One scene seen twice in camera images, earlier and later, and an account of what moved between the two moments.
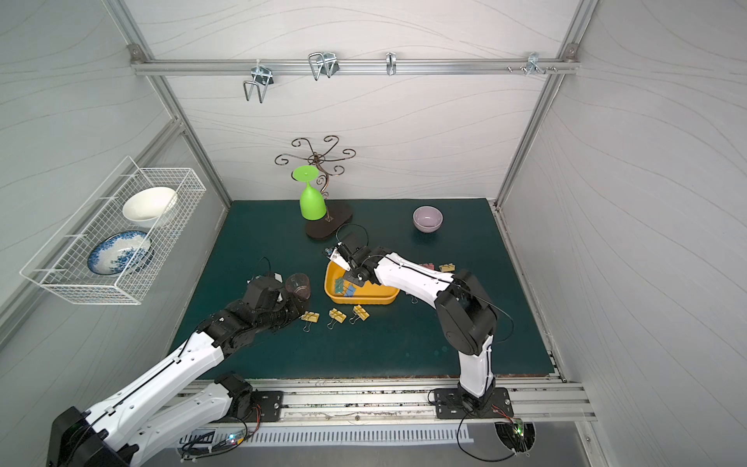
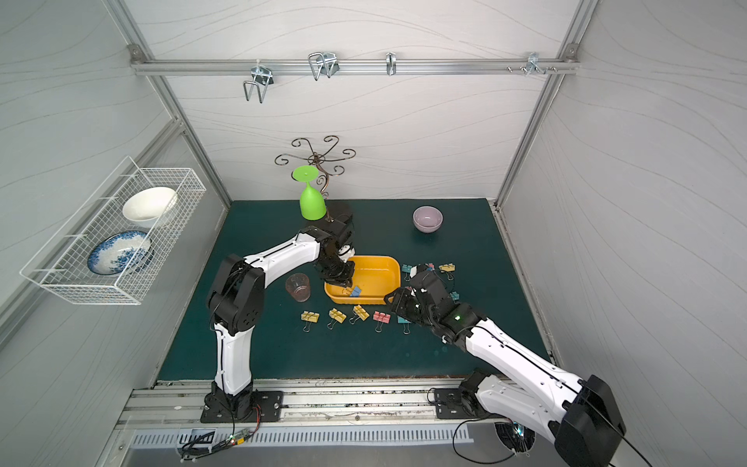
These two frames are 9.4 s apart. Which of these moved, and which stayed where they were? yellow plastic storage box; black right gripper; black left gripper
Moved: black left gripper; black right gripper
Stayed: yellow plastic storage box
